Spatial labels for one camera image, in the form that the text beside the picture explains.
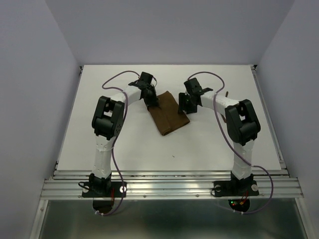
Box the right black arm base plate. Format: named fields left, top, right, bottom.
left=210, top=180, right=259, bottom=197

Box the brown cloth napkin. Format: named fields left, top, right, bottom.
left=147, top=91, right=190, bottom=136

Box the brown wooden spoon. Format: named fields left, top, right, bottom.
left=222, top=91, right=229, bottom=123

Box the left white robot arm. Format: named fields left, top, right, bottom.
left=89, top=72, right=159, bottom=196

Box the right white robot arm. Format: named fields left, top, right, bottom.
left=178, top=78, right=261, bottom=194

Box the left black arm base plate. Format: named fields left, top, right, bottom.
left=78, top=181, right=127, bottom=198

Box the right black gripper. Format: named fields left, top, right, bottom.
left=177, top=92, right=197, bottom=114

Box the aluminium front rail frame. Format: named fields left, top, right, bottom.
left=30, top=164, right=314, bottom=239

